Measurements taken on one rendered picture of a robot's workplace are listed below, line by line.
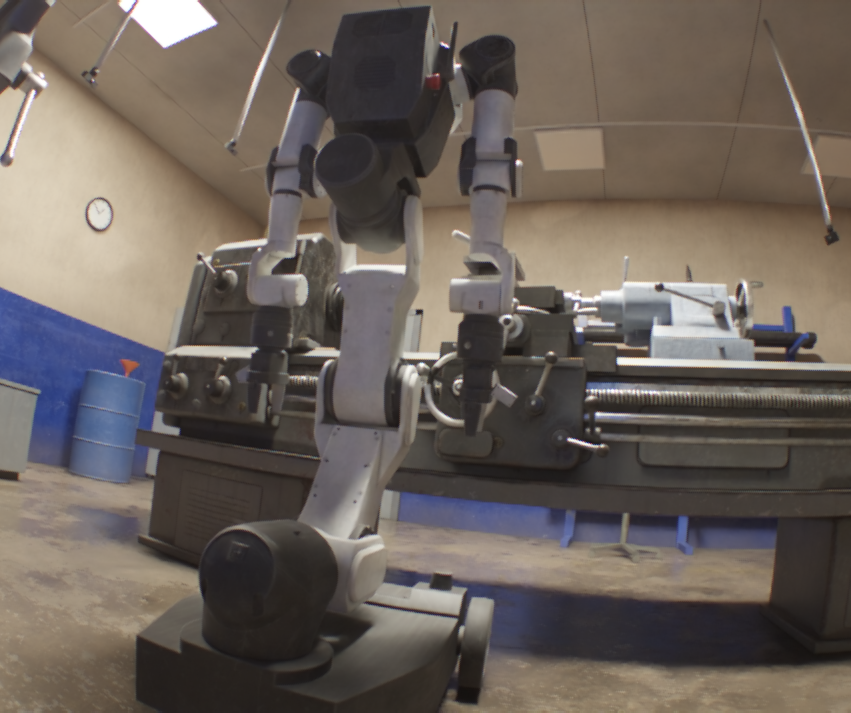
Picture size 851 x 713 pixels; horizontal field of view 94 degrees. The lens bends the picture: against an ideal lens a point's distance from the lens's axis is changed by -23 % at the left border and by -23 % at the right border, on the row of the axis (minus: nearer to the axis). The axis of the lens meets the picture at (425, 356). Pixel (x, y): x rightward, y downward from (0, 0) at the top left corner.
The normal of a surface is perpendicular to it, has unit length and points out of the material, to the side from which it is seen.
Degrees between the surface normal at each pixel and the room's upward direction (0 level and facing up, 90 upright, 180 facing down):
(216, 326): 90
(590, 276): 90
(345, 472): 60
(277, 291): 102
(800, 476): 90
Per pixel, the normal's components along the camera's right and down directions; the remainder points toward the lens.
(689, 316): -0.28, -0.57
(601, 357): -0.33, -0.26
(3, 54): 0.94, 0.03
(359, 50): -0.21, 0.01
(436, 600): -0.05, -0.86
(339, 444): -0.10, -0.70
